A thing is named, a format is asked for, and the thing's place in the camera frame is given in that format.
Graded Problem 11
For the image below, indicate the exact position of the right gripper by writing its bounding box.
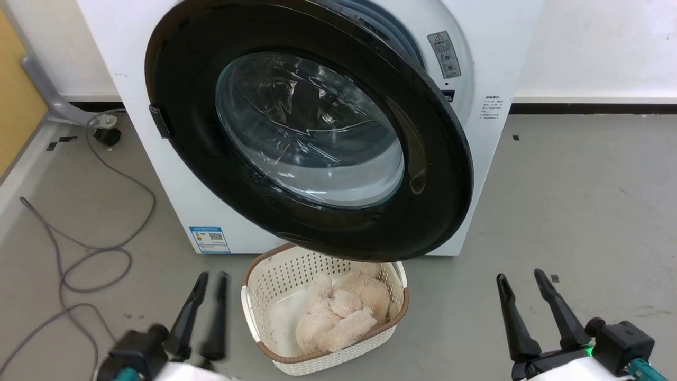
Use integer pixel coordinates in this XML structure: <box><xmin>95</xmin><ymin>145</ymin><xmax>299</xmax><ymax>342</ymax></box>
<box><xmin>496</xmin><ymin>269</ymin><xmax>668</xmax><ymax>381</ymax></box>

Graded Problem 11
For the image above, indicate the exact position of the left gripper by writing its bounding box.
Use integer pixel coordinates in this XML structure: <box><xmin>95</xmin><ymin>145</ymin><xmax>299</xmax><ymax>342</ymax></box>
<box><xmin>96</xmin><ymin>271</ymin><xmax>231</xmax><ymax>381</ymax></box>

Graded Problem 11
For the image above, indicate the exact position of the black round washer door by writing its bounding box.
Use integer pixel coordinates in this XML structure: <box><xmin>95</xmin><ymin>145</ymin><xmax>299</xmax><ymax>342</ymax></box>
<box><xmin>144</xmin><ymin>0</ymin><xmax>474</xmax><ymax>263</ymax></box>

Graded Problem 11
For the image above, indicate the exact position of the white front-load washing machine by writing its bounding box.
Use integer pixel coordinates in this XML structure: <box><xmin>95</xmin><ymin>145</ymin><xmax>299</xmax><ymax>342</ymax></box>
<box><xmin>76</xmin><ymin>0</ymin><xmax>545</xmax><ymax>257</ymax></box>

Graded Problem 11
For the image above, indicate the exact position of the blue energy label sticker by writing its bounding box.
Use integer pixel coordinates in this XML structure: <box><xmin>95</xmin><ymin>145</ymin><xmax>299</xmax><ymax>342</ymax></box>
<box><xmin>189</xmin><ymin>226</ymin><xmax>231</xmax><ymax>254</ymax></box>

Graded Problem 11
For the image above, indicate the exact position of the white perforated laundry basket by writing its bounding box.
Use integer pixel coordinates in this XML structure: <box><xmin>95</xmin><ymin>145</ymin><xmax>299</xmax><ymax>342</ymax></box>
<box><xmin>241</xmin><ymin>243</ymin><xmax>410</xmax><ymax>376</ymax></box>

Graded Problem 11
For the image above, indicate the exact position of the beige plush toy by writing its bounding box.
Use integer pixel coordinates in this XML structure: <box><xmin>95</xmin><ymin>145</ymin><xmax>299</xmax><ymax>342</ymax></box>
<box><xmin>295</xmin><ymin>262</ymin><xmax>391</xmax><ymax>354</ymax></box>

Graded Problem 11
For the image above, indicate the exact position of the grey metal stand leg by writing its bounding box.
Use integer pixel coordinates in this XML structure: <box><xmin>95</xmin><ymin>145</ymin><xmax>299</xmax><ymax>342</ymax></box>
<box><xmin>21</xmin><ymin>55</ymin><xmax>118</xmax><ymax>129</ymax></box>

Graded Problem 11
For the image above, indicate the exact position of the grey warning label sticker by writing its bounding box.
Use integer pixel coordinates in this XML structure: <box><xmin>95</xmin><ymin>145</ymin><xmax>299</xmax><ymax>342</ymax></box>
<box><xmin>427</xmin><ymin>31</ymin><xmax>462</xmax><ymax>80</ymax></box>

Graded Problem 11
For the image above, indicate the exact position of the yellow wooden panel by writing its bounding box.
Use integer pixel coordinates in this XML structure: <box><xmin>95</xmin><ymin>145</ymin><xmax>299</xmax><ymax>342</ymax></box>
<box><xmin>0</xmin><ymin>10</ymin><xmax>49</xmax><ymax>178</ymax></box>

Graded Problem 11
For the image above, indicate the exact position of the grey power cable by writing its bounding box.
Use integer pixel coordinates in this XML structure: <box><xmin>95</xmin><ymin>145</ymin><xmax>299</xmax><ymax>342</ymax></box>
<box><xmin>0</xmin><ymin>110</ymin><xmax>158</xmax><ymax>381</ymax></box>

